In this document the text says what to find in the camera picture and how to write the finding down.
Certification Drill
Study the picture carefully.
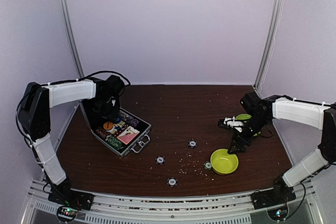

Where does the white dealer button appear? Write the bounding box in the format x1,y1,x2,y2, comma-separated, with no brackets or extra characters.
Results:
108,127,118,134

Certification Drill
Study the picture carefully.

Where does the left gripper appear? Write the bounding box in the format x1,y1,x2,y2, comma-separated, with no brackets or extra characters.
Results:
93,95,120,123

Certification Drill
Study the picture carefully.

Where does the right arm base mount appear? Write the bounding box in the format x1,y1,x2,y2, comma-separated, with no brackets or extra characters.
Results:
251,177,296,222

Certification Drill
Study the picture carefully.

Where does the frame post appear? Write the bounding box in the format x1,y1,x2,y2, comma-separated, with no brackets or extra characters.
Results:
254,0,283,91
54,0,89,79

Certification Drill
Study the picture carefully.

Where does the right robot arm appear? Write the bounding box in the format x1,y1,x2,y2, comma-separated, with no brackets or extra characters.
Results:
218,91,335,204

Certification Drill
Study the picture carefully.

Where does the green plate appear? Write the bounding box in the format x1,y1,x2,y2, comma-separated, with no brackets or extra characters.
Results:
235,114,251,124

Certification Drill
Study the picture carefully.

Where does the aluminium poker case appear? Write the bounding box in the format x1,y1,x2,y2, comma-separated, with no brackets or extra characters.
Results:
81,100,152,157

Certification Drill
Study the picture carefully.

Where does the purple 500 chip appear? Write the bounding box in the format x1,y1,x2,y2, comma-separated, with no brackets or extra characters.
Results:
188,140,197,148
167,177,178,187
155,156,165,165

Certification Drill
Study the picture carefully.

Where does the right frame post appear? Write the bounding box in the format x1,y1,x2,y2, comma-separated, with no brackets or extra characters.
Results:
254,0,283,91

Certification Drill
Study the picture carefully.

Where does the orange big blind button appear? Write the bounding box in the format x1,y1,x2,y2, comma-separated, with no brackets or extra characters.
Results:
103,122,114,131

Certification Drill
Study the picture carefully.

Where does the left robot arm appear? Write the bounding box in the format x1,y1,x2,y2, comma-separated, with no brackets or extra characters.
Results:
15,70,131,205

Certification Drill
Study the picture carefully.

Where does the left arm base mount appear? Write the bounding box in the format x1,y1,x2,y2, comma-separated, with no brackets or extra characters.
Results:
48,183,94,223

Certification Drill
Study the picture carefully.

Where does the green poker chip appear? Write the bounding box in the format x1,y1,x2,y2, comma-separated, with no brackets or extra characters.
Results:
204,161,212,170

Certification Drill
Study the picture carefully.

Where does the purple 500 chip front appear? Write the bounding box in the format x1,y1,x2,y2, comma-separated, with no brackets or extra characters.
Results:
167,177,178,187

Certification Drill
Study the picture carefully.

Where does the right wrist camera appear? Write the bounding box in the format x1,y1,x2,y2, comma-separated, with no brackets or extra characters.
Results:
217,117,244,132

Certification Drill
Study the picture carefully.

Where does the green bowl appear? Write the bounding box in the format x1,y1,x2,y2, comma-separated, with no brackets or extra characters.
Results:
210,148,239,175

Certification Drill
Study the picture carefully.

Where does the pink playing card deck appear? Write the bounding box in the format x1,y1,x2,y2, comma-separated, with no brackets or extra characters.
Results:
117,126,140,145

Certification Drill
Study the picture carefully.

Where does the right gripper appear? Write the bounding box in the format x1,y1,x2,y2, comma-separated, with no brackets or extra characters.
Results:
227,114,270,154

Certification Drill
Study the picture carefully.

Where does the left frame post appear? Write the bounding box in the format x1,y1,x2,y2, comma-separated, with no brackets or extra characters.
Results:
54,0,89,79

